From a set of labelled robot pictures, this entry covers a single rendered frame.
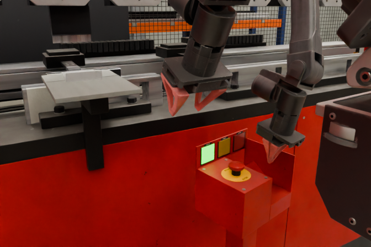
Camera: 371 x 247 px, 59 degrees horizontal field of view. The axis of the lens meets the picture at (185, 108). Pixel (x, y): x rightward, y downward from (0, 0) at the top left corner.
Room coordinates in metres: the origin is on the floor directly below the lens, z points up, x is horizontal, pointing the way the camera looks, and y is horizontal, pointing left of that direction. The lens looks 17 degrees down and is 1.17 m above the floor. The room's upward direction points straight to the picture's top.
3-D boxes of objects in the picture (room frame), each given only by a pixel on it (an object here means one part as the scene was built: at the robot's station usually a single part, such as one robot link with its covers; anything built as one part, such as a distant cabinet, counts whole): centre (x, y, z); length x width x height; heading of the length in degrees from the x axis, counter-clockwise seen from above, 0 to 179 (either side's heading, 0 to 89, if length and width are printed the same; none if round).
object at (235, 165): (0.72, -0.12, 0.79); 0.04 x 0.04 x 0.04
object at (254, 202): (0.76, -0.15, 0.75); 0.20 x 0.16 x 0.18; 131
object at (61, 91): (0.78, 0.24, 1.00); 0.26 x 0.18 x 0.01; 28
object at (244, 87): (1.14, -0.26, 0.89); 0.30 x 0.05 x 0.03; 118
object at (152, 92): (0.93, 0.26, 0.92); 0.39 x 0.06 x 0.10; 118
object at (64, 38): (0.91, 0.31, 1.13); 0.10 x 0.02 x 0.10; 118
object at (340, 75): (1.33, -0.61, 0.89); 0.30 x 0.05 x 0.03; 118
